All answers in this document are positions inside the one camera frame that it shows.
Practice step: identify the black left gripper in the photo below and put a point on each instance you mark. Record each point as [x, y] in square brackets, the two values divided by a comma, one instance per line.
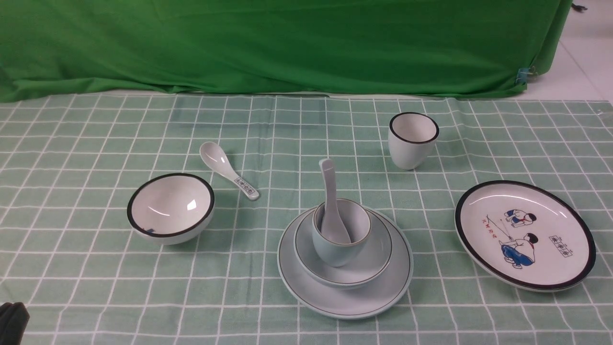
[14, 318]

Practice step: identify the pale blue spoon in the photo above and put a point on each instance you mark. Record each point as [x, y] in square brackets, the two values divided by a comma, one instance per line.
[331, 226]

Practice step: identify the pale blue cup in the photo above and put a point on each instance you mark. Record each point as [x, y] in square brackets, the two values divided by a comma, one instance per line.
[358, 225]

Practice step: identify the green checkered tablecloth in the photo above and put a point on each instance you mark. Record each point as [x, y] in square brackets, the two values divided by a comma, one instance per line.
[70, 164]

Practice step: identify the white bowl black rim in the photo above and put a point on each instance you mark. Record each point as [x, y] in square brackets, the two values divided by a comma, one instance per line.
[172, 208]

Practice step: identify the white spoon with label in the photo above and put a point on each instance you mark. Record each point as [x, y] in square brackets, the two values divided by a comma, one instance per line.
[216, 159]

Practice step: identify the green backdrop cloth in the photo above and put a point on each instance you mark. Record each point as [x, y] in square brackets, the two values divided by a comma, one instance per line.
[431, 48]

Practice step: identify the pale blue bowl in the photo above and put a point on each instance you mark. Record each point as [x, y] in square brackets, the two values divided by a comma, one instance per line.
[366, 266]

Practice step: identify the pale blue plate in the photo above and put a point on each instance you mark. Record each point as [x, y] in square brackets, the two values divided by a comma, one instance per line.
[361, 302]

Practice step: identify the white cup black rim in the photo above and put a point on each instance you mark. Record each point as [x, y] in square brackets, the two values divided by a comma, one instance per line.
[411, 139]

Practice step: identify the white plate cartoon print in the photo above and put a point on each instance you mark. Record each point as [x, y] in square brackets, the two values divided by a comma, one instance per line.
[525, 236]

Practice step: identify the blue clip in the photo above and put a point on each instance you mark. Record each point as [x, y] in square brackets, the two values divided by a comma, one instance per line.
[522, 76]

